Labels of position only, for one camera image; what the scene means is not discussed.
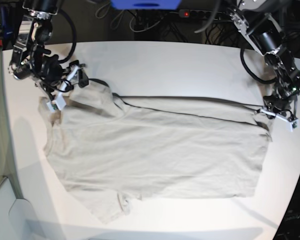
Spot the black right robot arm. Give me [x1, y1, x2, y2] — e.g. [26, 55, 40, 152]
[8, 0, 89, 101]

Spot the black power strip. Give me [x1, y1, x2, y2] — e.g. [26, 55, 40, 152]
[178, 9, 229, 21]

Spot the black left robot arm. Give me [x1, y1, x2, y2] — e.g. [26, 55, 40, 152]
[226, 0, 300, 128]

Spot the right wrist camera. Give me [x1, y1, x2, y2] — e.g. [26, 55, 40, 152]
[46, 95, 66, 113]

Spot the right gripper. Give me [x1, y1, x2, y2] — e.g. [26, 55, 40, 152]
[34, 60, 89, 102]

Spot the beige t-shirt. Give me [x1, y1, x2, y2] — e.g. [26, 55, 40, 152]
[38, 80, 273, 223]

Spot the blue plastic box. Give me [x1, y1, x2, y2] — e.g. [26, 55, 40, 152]
[111, 0, 181, 10]

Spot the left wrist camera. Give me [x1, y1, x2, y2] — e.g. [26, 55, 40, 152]
[288, 118, 299, 132]

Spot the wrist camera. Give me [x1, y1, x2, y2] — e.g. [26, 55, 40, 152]
[288, 118, 299, 132]
[46, 95, 66, 113]

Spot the white cable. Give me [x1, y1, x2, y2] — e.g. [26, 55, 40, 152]
[128, 14, 163, 33]

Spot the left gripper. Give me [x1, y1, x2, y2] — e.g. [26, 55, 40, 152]
[254, 95, 298, 123]

